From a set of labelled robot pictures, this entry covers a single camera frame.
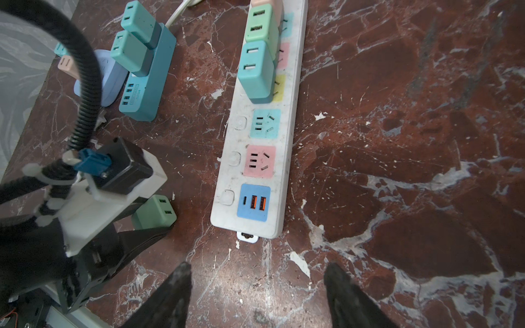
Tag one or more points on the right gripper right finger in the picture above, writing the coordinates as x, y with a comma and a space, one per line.
349, 306

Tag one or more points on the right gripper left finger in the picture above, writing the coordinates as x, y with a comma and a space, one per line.
168, 306

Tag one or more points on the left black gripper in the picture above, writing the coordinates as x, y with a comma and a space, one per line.
32, 257

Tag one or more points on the green double cube plug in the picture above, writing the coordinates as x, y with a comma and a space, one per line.
156, 212

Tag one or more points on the long white power strip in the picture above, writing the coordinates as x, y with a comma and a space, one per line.
252, 184

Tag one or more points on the blue square power socket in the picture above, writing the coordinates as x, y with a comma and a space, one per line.
113, 77

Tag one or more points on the pink cube plug front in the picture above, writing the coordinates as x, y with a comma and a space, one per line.
67, 65

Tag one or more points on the teal cube plug front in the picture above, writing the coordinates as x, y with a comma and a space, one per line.
131, 54

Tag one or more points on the teal USB power strip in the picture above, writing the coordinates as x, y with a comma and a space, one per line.
142, 95

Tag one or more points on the teal cube plug of pair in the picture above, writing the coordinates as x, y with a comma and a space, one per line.
256, 72

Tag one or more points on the pink teal cube plug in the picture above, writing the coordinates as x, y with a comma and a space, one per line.
277, 6

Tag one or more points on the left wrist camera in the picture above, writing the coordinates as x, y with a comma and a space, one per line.
96, 200

